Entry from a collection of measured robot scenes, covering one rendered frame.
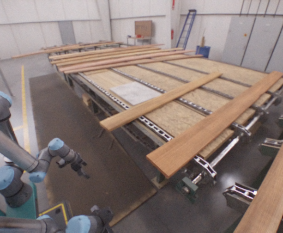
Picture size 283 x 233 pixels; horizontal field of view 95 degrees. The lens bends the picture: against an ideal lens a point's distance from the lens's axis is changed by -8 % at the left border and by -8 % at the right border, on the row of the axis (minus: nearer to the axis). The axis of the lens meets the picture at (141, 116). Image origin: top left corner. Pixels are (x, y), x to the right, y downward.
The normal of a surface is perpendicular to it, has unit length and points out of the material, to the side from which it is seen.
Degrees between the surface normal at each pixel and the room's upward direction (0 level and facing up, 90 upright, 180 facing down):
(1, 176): 7
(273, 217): 22
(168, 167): 0
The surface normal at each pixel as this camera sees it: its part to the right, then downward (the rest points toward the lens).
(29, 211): 0.00, -0.83
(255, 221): -0.23, -0.94
